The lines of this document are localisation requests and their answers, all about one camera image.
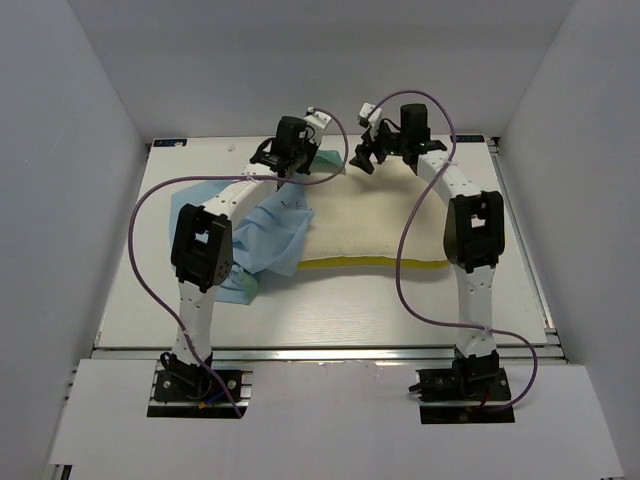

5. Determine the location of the light blue pillowcase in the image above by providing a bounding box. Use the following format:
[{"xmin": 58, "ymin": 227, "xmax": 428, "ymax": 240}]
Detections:
[{"xmin": 169, "ymin": 150, "xmax": 342, "ymax": 305}]

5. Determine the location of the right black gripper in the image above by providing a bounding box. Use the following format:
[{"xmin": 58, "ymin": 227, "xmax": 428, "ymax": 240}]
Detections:
[{"xmin": 350, "ymin": 120, "xmax": 409, "ymax": 174}]

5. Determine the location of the cream yellow foam pillow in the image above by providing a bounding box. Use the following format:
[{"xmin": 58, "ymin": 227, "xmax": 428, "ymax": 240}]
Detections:
[{"xmin": 299, "ymin": 161, "xmax": 449, "ymax": 269}]

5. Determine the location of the purple cable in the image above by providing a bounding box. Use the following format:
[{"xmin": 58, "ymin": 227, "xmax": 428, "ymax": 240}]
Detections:
[
  {"xmin": 129, "ymin": 107, "xmax": 350, "ymax": 419},
  {"xmin": 369, "ymin": 89, "xmax": 539, "ymax": 412}
]

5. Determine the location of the blue table sticker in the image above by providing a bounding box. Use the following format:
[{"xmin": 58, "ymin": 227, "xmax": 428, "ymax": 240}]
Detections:
[
  {"xmin": 450, "ymin": 134, "xmax": 486, "ymax": 143},
  {"xmin": 152, "ymin": 138, "xmax": 187, "ymax": 148}
]

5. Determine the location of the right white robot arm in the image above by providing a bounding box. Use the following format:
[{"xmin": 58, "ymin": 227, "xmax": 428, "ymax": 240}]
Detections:
[{"xmin": 350, "ymin": 103, "xmax": 505, "ymax": 402}]

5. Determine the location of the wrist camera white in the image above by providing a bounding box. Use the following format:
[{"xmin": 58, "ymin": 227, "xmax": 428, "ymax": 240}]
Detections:
[
  {"xmin": 358, "ymin": 103, "xmax": 382, "ymax": 135},
  {"xmin": 303, "ymin": 107, "xmax": 332, "ymax": 144}
]

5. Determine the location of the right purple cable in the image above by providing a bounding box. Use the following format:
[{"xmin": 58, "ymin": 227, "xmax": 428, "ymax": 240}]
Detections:
[{"xmin": 369, "ymin": 89, "xmax": 539, "ymax": 412}]

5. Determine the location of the left blue table sticker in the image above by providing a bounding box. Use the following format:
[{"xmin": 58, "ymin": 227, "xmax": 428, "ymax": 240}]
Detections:
[{"xmin": 152, "ymin": 138, "xmax": 187, "ymax": 148}]

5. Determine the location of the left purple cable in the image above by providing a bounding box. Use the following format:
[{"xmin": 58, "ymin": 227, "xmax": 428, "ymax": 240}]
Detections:
[{"xmin": 129, "ymin": 107, "xmax": 350, "ymax": 419}]

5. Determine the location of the right blue table sticker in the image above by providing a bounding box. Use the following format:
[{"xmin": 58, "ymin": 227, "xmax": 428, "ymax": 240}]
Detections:
[{"xmin": 450, "ymin": 134, "xmax": 486, "ymax": 143}]

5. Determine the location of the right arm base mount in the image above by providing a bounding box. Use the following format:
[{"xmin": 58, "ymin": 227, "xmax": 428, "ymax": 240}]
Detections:
[{"xmin": 408, "ymin": 359, "xmax": 515, "ymax": 425}]

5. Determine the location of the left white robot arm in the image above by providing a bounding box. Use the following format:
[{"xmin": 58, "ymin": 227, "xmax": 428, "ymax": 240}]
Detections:
[{"xmin": 161, "ymin": 111, "xmax": 331, "ymax": 399}]

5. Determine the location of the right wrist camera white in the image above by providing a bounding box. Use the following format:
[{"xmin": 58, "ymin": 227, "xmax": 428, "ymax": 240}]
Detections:
[{"xmin": 358, "ymin": 103, "xmax": 382, "ymax": 135}]

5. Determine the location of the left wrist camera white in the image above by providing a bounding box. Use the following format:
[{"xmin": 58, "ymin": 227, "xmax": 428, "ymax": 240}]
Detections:
[{"xmin": 303, "ymin": 107, "xmax": 332, "ymax": 144}]

